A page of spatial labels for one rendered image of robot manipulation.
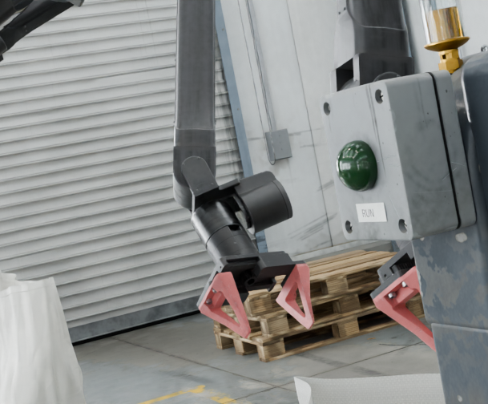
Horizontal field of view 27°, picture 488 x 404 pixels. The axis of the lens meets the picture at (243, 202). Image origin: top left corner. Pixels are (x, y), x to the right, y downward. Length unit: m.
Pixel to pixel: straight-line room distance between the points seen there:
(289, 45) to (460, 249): 8.63
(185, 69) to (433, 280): 0.84
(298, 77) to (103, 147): 1.98
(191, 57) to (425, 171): 0.89
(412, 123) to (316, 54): 8.78
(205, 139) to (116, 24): 7.19
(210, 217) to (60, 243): 6.94
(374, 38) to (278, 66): 8.18
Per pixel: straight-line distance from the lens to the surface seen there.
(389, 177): 0.57
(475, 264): 0.60
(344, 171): 0.58
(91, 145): 8.33
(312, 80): 9.27
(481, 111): 0.58
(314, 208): 9.17
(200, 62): 1.42
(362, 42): 0.95
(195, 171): 1.32
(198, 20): 1.46
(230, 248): 1.28
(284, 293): 1.31
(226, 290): 1.21
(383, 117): 0.56
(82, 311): 8.30
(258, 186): 1.34
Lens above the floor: 1.31
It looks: 3 degrees down
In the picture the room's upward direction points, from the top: 11 degrees counter-clockwise
